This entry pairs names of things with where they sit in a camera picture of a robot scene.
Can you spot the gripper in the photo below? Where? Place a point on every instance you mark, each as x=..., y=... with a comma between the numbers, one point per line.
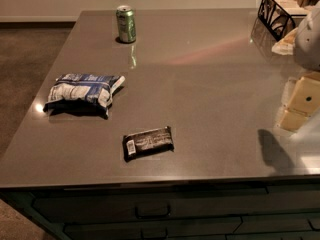
x=308, y=42

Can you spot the black rxbar chocolate bar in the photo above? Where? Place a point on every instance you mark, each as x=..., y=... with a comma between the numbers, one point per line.
x=147, y=143

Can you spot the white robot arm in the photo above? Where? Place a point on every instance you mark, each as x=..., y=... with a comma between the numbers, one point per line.
x=306, y=50

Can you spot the green soda can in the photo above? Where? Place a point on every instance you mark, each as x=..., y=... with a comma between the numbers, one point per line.
x=126, y=24

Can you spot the dark cabinet with drawers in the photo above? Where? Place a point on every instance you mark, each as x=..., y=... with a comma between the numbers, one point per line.
x=241, y=211

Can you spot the blue white chip bag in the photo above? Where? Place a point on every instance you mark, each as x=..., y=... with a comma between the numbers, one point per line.
x=88, y=89

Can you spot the black wire basket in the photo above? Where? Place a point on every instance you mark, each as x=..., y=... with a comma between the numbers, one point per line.
x=282, y=16

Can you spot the upper drawer handle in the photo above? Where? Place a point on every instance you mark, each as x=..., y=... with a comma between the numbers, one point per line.
x=152, y=211

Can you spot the drawer handle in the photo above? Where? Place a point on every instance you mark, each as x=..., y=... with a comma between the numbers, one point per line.
x=154, y=234
x=152, y=211

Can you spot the lower drawer handle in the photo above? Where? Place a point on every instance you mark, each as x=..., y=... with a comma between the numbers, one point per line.
x=154, y=234

